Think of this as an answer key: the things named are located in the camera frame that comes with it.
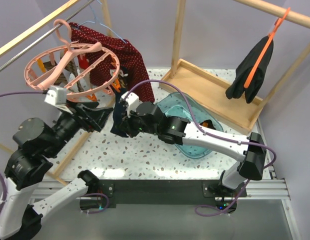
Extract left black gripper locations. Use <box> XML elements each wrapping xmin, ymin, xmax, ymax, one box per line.
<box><xmin>46</xmin><ymin>97</ymin><xmax>115</xmax><ymax>156</ymax></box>

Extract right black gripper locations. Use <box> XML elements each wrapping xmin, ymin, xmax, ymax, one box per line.
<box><xmin>119</xmin><ymin>105</ymin><xmax>160</xmax><ymax>138</ymax></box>

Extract navy green striped sock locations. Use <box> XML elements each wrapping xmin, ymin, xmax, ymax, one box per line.
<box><xmin>110</xmin><ymin>88</ymin><xmax>129</xmax><ymax>138</ymax></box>

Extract red black argyle sock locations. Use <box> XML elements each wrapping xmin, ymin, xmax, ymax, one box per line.
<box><xmin>200</xmin><ymin>119</ymin><xmax>215</xmax><ymax>129</ymax></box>

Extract pink round sock hanger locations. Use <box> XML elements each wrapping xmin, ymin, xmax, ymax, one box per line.
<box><xmin>24</xmin><ymin>29</ymin><xmax>120</xmax><ymax>100</ymax></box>

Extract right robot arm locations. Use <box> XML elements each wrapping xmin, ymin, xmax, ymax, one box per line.
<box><xmin>120</xmin><ymin>101</ymin><xmax>266</xmax><ymax>197</ymax></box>

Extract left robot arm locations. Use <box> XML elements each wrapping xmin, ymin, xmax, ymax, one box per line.
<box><xmin>0</xmin><ymin>101</ymin><xmax>113</xmax><ymax>240</ymax></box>

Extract brown striped hanging socks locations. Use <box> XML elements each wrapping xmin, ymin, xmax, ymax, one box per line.
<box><xmin>43</xmin><ymin>60</ymin><xmax>78</xmax><ymax>87</ymax></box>

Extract orange plastic hanger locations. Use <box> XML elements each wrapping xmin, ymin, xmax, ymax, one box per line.
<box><xmin>243</xmin><ymin>7</ymin><xmax>291</xmax><ymax>89</ymax></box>

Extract red polka dot garment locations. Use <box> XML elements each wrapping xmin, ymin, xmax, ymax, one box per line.
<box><xmin>69</xmin><ymin>22</ymin><xmax>149</xmax><ymax>90</ymax></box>

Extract teal plastic basin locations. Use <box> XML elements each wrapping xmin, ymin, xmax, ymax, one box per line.
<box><xmin>157</xmin><ymin>92</ymin><xmax>224</xmax><ymax>159</ymax></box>

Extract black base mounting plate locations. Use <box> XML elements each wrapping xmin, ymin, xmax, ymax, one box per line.
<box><xmin>78</xmin><ymin>179</ymin><xmax>247</xmax><ymax>213</ymax></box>

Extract right wooden clothes rack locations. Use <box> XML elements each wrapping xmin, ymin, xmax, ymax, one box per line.
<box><xmin>159</xmin><ymin>0</ymin><xmax>310</xmax><ymax>134</ymax></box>

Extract wooden clothes rack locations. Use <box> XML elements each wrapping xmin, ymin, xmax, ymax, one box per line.
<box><xmin>159</xmin><ymin>0</ymin><xmax>310</xmax><ymax>134</ymax></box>
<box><xmin>0</xmin><ymin>0</ymin><xmax>106</xmax><ymax>185</ymax></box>

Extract black hanging garment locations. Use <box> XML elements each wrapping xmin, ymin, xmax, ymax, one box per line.
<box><xmin>225</xmin><ymin>36</ymin><xmax>274</xmax><ymax>104</ymax></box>

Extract left wooden clothes rack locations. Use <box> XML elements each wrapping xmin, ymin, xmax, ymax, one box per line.
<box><xmin>0</xmin><ymin>0</ymin><xmax>106</xmax><ymax>185</ymax></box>

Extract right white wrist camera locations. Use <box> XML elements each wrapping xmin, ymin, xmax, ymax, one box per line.
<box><xmin>120</xmin><ymin>92</ymin><xmax>140</xmax><ymax>116</ymax></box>

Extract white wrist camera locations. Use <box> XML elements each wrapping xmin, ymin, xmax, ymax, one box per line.
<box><xmin>120</xmin><ymin>92</ymin><xmax>140</xmax><ymax>116</ymax></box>
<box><xmin>44</xmin><ymin>85</ymin><xmax>68</xmax><ymax>109</ymax></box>

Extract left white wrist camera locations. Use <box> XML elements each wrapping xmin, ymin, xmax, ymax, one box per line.
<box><xmin>44</xmin><ymin>85</ymin><xmax>68</xmax><ymax>109</ymax></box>

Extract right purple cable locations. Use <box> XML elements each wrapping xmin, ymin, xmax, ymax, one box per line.
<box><xmin>127</xmin><ymin>79</ymin><xmax>279</xmax><ymax>216</ymax></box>

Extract purple cable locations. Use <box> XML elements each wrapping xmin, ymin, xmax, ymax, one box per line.
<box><xmin>127</xmin><ymin>79</ymin><xmax>279</xmax><ymax>216</ymax></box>
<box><xmin>0</xmin><ymin>90</ymin><xmax>50</xmax><ymax>218</ymax></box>

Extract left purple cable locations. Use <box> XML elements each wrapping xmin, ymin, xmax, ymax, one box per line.
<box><xmin>0</xmin><ymin>90</ymin><xmax>50</xmax><ymax>218</ymax></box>

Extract blue wire hanger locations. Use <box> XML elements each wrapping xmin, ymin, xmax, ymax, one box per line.
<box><xmin>78</xmin><ymin>0</ymin><xmax>127</xmax><ymax>44</ymax></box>

